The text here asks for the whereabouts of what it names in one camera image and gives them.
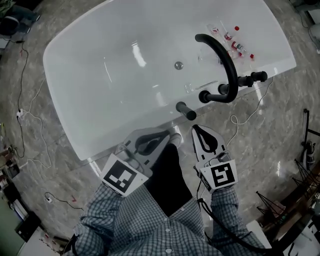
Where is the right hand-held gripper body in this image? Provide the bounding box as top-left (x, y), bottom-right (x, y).
top-left (193, 149), bottom-right (238, 194)

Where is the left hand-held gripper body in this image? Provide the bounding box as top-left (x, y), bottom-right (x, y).
top-left (100, 141), bottom-right (154, 199)

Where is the dark grey metal cylinder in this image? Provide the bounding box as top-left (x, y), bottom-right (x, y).
top-left (175, 101), bottom-right (198, 121)

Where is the person's left forearm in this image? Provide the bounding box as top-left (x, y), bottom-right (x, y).
top-left (79, 183), bottom-right (151, 242)

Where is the person's right forearm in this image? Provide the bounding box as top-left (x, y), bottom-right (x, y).
top-left (209, 186), bottom-right (266, 251)

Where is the white bathtub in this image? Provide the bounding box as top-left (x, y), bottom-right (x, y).
top-left (42, 0), bottom-right (298, 162)

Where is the person's white shoe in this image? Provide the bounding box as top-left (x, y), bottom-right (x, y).
top-left (168, 132), bottom-right (183, 149)

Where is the person's black trouser leg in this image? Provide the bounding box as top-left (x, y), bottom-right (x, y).
top-left (143, 143), bottom-right (194, 218)

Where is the white box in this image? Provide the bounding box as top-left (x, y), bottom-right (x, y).
top-left (245, 220), bottom-right (273, 250)

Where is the person's checked shirt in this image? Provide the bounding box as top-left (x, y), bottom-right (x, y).
top-left (73, 197), bottom-right (267, 256)

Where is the black curved faucet spout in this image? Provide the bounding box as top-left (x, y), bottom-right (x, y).
top-left (194, 33), bottom-right (239, 104)

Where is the large clear plastic bottle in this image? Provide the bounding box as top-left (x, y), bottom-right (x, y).
top-left (197, 47), bottom-right (222, 66)

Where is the black stand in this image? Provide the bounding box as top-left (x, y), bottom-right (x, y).
top-left (300, 108), bottom-right (320, 151)

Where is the bottle with red white label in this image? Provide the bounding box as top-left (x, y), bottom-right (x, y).
top-left (230, 40), bottom-right (247, 55)

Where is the black floor box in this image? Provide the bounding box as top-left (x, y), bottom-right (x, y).
top-left (14, 216), bottom-right (39, 243)

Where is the clear bottle with red label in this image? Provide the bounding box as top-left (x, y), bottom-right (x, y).
top-left (219, 20), bottom-right (235, 42)
top-left (206, 23), bottom-right (221, 36)

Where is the black bag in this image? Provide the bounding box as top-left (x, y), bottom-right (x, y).
top-left (0, 4), bottom-right (41, 36)

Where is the thick black cable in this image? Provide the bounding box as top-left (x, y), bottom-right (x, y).
top-left (195, 179), bottom-right (254, 251)

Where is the long white floor cable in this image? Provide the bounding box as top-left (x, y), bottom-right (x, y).
top-left (225, 76), bottom-right (275, 151)

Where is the short black floor cable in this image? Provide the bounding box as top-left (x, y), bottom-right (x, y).
top-left (44, 190), bottom-right (85, 211)

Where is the black wire rack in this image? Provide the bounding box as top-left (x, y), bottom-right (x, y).
top-left (255, 157), bottom-right (320, 227)

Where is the thin white floor cable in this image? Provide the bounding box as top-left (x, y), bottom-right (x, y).
top-left (15, 76), bottom-right (53, 170)

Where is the long black floor cable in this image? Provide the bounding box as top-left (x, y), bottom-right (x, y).
top-left (16, 41), bottom-right (30, 159)

